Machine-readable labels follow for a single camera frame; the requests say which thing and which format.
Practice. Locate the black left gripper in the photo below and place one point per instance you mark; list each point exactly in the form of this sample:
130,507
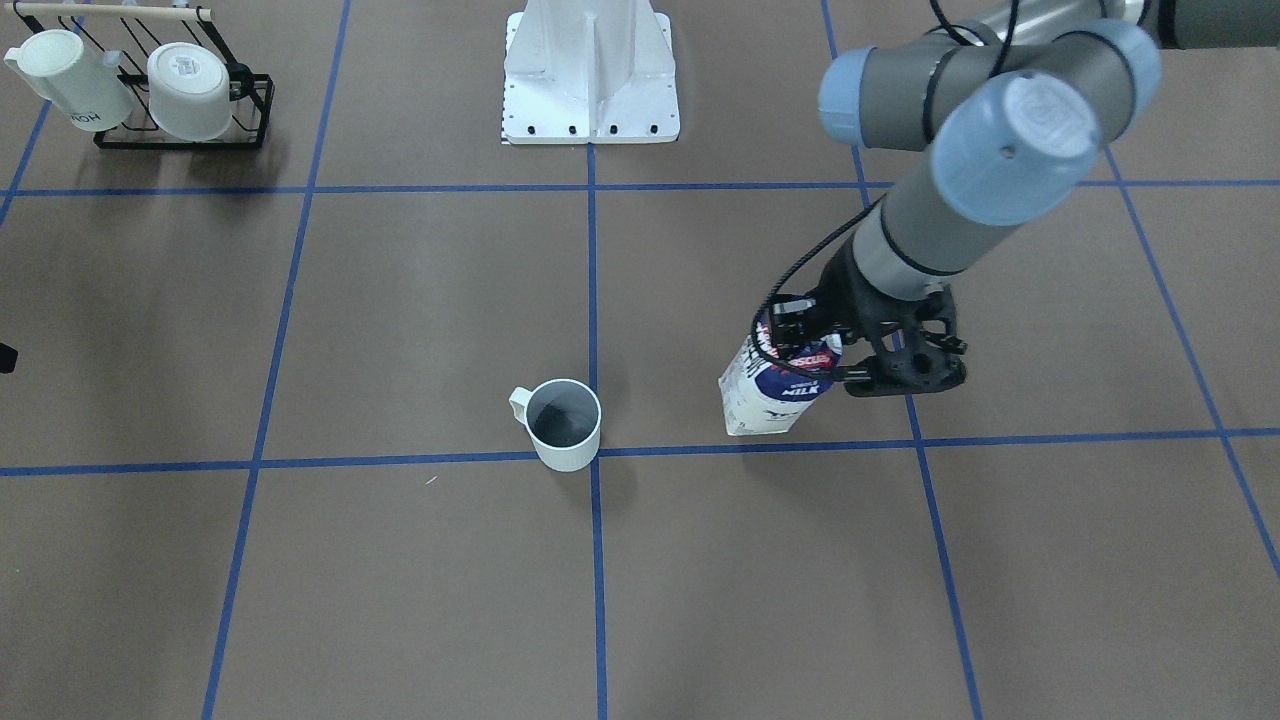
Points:
843,290

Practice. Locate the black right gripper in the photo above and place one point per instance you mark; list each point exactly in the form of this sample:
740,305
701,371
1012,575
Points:
7,358

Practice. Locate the blue milk carton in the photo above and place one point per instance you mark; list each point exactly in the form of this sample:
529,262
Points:
759,398

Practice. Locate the white ribbed cup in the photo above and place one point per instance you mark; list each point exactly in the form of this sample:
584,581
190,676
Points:
563,418
189,91

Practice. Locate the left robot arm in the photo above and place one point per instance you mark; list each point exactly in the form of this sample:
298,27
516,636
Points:
1009,110

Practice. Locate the white ribbed cup on rack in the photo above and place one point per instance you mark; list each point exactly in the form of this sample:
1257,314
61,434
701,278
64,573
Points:
189,91

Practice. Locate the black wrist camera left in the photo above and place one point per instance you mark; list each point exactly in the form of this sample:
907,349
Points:
795,321

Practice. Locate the white mug with handle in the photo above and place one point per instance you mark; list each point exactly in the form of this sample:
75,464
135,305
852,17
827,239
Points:
78,82

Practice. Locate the black wire cup rack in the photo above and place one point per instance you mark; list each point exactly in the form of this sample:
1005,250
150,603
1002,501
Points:
141,76

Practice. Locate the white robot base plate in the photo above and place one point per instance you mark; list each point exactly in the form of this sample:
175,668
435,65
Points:
589,72

